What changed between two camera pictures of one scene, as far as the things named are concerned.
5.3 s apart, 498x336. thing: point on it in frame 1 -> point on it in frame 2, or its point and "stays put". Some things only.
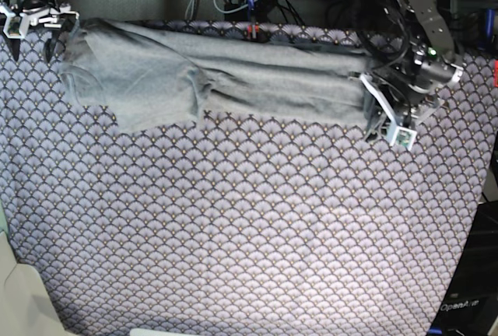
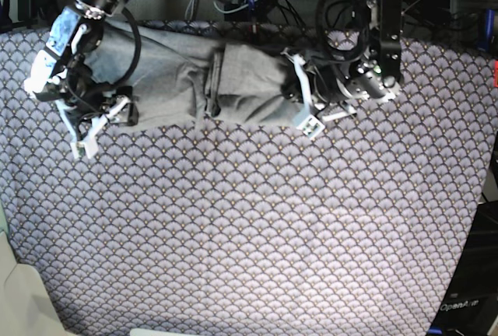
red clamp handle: x=496 y=73 stays put
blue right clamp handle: x=489 y=26 stays put
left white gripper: x=17 y=25 -> x=86 y=147
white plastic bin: x=26 y=307 stays put
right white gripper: x=398 y=136 -> x=291 y=89
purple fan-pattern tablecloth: x=239 y=225 stays put
